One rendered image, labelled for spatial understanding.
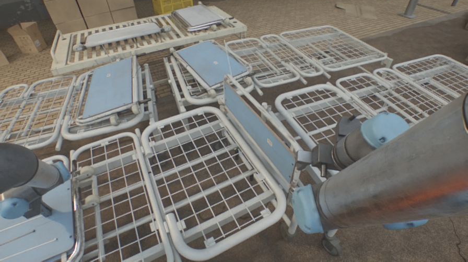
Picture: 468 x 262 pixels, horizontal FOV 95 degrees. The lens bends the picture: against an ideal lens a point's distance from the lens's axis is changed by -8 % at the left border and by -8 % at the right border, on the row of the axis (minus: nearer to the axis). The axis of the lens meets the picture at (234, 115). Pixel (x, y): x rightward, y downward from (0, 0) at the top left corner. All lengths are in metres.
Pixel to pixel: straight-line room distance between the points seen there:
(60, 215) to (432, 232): 2.09
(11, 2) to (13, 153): 6.35
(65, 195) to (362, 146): 1.21
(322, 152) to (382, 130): 0.18
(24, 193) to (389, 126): 1.02
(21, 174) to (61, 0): 3.71
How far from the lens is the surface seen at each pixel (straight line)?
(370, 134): 0.46
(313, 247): 1.64
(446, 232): 2.07
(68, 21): 4.30
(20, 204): 0.99
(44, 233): 1.28
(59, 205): 1.31
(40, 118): 3.08
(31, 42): 4.84
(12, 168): 0.63
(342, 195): 0.31
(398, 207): 0.25
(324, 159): 0.59
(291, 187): 1.17
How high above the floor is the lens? 1.49
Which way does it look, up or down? 41 degrees down
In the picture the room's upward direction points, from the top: 2 degrees counter-clockwise
